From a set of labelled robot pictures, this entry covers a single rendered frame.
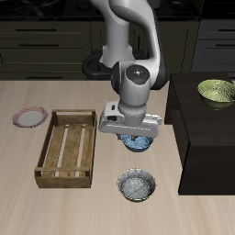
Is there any pink fluted dish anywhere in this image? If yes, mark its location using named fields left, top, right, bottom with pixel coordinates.
left=12, top=106, right=50, bottom=129

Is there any blue bowl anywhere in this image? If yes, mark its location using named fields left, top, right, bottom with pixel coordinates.
left=120, top=133, right=154, bottom=153

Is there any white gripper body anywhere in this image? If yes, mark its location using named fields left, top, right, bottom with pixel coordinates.
left=97, top=113, right=163, bottom=139

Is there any dark wooden cabinet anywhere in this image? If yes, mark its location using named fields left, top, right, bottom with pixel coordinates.
left=164, top=72, right=235, bottom=196

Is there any wooden slat tray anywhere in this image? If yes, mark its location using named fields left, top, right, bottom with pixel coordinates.
left=34, top=108, right=98, bottom=189

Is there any green bowl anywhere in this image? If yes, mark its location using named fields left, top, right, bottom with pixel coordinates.
left=196, top=78, right=235, bottom=111

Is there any grey metal bowl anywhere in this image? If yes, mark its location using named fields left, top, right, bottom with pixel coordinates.
left=116, top=167, right=157, bottom=203

